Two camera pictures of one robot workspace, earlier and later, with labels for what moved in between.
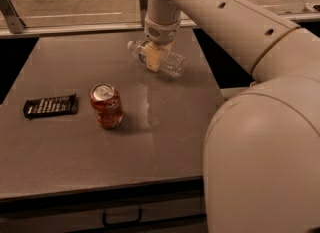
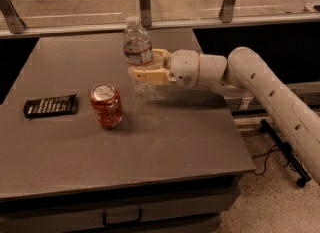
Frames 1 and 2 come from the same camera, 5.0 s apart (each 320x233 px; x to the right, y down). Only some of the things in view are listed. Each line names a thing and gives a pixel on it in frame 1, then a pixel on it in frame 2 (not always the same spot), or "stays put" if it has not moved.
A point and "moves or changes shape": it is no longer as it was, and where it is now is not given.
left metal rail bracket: (14, 21) stays put
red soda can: (107, 105) stays put
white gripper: (162, 33) -> (184, 65)
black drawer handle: (105, 223) stays put
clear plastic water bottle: (170, 63) moves or changes shape
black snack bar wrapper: (51, 106) stays put
